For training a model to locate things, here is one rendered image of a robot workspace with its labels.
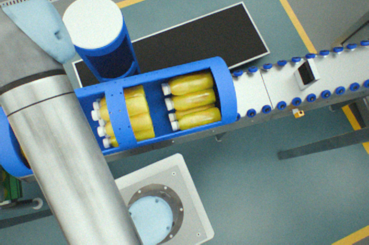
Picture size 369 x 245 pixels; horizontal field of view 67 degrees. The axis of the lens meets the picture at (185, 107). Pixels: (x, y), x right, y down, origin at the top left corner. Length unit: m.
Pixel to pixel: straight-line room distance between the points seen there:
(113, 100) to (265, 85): 0.75
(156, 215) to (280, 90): 0.91
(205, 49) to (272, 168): 1.08
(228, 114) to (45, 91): 0.84
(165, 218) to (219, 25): 1.90
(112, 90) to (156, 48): 1.29
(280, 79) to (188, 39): 1.09
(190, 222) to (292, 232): 1.49
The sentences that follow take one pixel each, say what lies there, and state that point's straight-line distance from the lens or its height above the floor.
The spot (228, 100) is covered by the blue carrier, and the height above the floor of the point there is 1.21.
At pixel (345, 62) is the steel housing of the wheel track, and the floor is 0.93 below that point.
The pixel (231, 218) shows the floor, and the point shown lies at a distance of 2.26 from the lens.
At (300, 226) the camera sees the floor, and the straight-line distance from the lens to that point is 2.42.
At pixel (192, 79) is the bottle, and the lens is 1.14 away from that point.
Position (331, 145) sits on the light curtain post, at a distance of 1.66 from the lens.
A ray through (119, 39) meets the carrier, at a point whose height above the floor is 1.00.
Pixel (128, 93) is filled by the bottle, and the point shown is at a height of 1.14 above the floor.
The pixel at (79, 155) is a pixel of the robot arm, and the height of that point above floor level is 1.90.
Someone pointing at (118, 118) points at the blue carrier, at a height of 1.23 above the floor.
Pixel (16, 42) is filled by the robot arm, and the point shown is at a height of 1.95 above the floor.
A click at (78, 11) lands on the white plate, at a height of 1.04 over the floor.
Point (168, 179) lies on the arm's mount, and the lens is 0.99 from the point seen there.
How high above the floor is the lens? 2.21
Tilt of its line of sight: 75 degrees down
